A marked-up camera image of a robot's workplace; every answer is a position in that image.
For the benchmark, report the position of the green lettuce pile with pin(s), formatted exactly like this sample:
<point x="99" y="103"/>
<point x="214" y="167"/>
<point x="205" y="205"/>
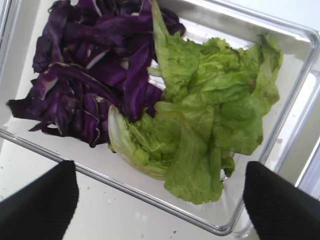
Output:
<point x="213" y="105"/>

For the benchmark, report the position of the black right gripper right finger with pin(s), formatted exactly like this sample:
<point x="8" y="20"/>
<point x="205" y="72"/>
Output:
<point x="277" y="209"/>

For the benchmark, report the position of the purple cabbage pile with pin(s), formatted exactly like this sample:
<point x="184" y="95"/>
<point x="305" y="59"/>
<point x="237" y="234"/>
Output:
<point x="91" y="55"/>

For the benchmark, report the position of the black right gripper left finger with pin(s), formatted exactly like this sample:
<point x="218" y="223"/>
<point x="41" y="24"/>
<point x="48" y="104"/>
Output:
<point x="43" y="209"/>

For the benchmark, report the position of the metal tray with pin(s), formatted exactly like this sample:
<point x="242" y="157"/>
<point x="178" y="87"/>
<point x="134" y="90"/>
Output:
<point x="117" y="202"/>

